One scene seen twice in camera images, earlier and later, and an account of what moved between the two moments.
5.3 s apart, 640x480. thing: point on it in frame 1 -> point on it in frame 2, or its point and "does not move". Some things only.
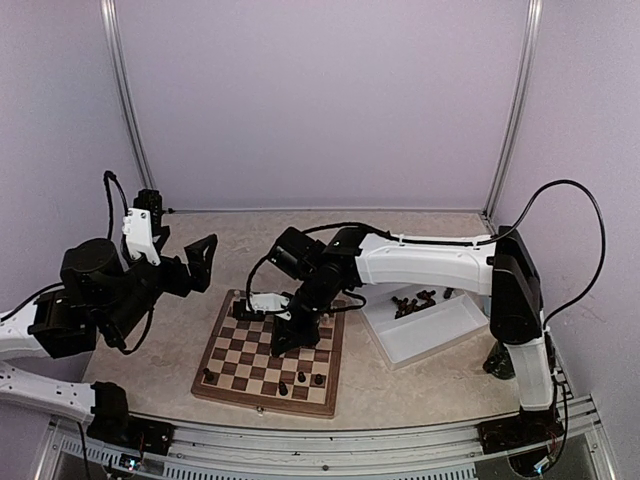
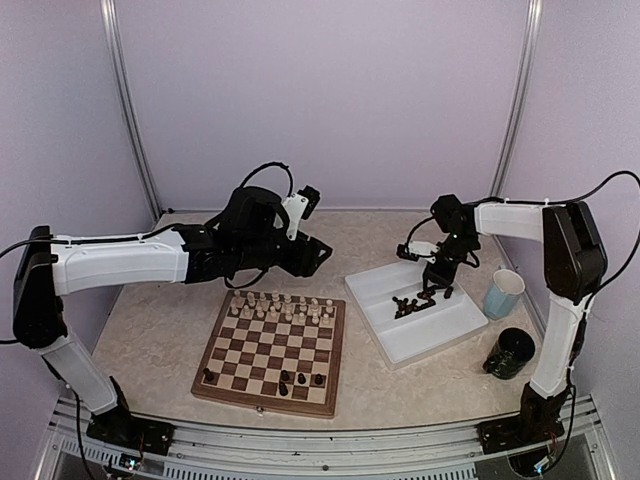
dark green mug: [498, 362] does not move
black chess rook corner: [208, 376] does not move
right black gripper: [307, 334] -> [444, 278]
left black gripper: [181, 284] -> [304, 262]
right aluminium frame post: [523, 74] does not move
